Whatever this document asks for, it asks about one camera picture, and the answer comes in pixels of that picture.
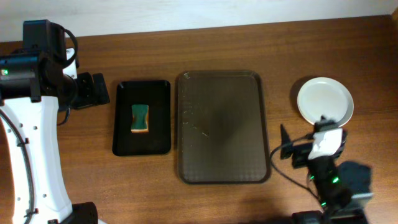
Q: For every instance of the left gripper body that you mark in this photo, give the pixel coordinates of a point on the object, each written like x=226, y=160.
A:
x=86, y=90

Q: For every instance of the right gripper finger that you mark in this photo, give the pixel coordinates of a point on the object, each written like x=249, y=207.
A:
x=285, y=138
x=325, y=120

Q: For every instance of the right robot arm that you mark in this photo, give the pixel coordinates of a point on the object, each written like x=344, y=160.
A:
x=341, y=190

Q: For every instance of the pale grey plate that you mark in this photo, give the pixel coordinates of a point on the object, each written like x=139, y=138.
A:
x=326, y=97

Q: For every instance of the small black tray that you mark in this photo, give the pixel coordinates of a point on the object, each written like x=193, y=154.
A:
x=155, y=94

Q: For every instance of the green and yellow sponge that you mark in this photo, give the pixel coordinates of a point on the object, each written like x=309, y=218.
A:
x=140, y=119

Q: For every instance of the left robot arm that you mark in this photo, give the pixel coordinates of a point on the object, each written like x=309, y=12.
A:
x=38, y=81

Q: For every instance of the brown plastic serving tray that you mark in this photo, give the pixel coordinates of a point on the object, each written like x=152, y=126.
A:
x=221, y=128

